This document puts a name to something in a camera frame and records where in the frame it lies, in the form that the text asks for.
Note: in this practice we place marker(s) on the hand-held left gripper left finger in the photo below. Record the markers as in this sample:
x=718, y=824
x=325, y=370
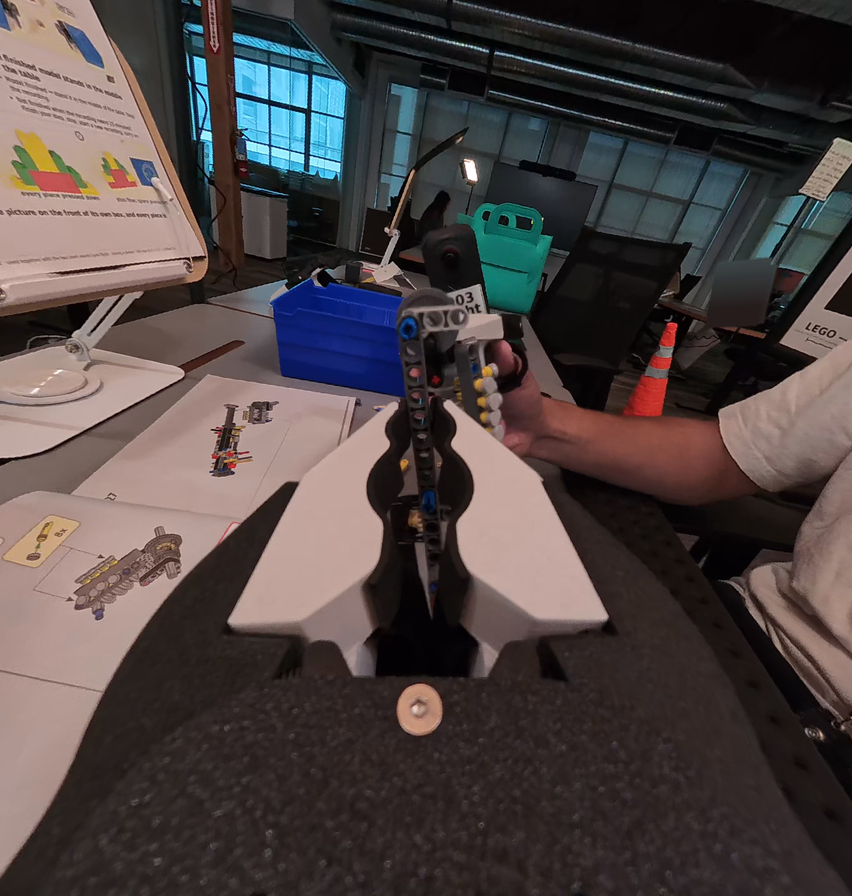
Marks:
x=300, y=560

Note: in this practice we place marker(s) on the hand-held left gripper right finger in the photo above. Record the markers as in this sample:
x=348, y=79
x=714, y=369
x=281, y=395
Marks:
x=538, y=560

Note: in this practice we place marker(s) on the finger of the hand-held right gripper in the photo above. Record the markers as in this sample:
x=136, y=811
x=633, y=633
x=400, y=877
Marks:
x=483, y=326

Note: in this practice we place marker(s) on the brick-built engine block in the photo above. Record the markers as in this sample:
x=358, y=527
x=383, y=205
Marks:
x=489, y=399

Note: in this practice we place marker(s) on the brick-built car chassis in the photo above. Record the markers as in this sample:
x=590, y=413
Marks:
x=420, y=392

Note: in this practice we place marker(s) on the person's right forearm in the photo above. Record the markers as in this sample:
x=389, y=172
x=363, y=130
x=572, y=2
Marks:
x=643, y=455

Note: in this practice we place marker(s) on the person's right hand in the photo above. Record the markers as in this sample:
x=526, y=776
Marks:
x=527, y=420

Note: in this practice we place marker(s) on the teal tote bag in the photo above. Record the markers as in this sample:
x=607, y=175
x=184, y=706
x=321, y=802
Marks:
x=513, y=273

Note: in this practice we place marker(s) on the studio light panel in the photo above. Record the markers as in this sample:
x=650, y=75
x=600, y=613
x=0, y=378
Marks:
x=469, y=171

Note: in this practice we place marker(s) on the black monitor screen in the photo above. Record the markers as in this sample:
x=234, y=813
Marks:
x=538, y=203

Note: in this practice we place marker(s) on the black perforated pad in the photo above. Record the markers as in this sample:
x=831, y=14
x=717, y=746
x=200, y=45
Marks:
x=643, y=532

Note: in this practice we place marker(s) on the black mesh office chair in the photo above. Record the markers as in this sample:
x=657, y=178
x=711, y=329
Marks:
x=608, y=301

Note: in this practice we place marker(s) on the building instruction booklet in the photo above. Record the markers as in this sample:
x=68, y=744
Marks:
x=279, y=434

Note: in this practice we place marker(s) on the blue plastic bin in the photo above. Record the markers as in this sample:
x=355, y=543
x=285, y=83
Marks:
x=328, y=343

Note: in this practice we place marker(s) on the orange traffic cone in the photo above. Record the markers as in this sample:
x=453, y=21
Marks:
x=651, y=385

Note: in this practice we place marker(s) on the white cabinet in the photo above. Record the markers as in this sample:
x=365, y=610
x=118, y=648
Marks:
x=265, y=224

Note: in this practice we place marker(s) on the red fire extinguisher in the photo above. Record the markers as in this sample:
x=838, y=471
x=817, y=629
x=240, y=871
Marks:
x=242, y=157

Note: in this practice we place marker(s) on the person's dark trousers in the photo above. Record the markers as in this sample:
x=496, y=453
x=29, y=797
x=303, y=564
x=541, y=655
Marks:
x=762, y=630

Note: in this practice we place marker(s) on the instruction sheet on stand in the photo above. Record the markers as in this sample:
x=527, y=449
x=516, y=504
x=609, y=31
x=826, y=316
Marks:
x=188, y=273

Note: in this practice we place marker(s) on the white floor sign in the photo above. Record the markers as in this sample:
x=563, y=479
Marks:
x=811, y=336

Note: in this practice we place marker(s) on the hanging paper note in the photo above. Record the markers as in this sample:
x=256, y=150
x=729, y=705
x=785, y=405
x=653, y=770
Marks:
x=830, y=168

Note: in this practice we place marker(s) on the laminated instruction sheet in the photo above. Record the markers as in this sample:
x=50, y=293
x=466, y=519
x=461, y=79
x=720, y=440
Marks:
x=62, y=231

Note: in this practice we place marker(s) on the wooden post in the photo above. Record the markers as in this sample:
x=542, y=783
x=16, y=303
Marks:
x=223, y=140

